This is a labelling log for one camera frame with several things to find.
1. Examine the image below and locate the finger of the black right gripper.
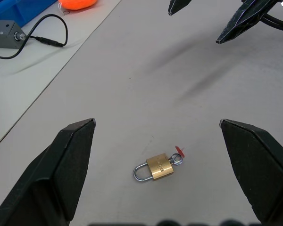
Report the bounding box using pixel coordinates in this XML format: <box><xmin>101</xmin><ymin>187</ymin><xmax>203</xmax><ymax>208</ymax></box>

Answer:
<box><xmin>167</xmin><ymin>0</ymin><xmax>191</xmax><ymax>16</ymax></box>
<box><xmin>216</xmin><ymin>0</ymin><xmax>280</xmax><ymax>45</ymax></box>

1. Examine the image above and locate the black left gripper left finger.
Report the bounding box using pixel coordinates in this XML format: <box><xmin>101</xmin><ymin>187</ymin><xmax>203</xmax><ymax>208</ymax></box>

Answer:
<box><xmin>0</xmin><ymin>118</ymin><xmax>96</xmax><ymax>226</ymax></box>

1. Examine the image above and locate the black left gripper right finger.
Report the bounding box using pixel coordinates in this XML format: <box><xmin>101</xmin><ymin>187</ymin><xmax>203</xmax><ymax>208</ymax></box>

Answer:
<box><xmin>219</xmin><ymin>118</ymin><xmax>283</xmax><ymax>226</ymax></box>

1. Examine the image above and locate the small silver key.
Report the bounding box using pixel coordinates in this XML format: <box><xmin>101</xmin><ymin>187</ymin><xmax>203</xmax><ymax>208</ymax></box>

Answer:
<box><xmin>169</xmin><ymin>153</ymin><xmax>184</xmax><ymax>165</ymax></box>

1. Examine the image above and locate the brass padlock with steel shackle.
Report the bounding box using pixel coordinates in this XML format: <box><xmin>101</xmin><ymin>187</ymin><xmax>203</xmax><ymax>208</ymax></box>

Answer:
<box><xmin>133</xmin><ymin>152</ymin><xmax>175</xmax><ymax>183</ymax></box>

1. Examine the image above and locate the orange plush toy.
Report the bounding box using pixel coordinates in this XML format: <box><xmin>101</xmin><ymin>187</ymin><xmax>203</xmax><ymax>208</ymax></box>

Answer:
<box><xmin>58</xmin><ymin>0</ymin><xmax>98</xmax><ymax>11</ymax></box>

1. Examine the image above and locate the grey conveyor belt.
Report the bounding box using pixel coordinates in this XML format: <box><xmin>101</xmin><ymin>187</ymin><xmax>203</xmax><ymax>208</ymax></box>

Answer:
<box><xmin>0</xmin><ymin>20</ymin><xmax>26</xmax><ymax>49</ymax></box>

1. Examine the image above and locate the blue plastic bin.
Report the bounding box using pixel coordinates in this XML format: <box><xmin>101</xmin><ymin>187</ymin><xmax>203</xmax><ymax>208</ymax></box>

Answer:
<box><xmin>0</xmin><ymin>0</ymin><xmax>58</xmax><ymax>27</ymax></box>

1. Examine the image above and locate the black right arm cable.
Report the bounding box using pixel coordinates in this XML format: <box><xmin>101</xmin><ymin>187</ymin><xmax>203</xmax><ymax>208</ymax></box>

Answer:
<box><xmin>259</xmin><ymin>6</ymin><xmax>283</xmax><ymax>36</ymax></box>

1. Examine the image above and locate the black cable with barrel plug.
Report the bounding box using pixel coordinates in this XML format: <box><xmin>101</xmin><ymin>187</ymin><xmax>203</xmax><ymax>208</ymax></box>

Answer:
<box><xmin>0</xmin><ymin>14</ymin><xmax>68</xmax><ymax>59</ymax></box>

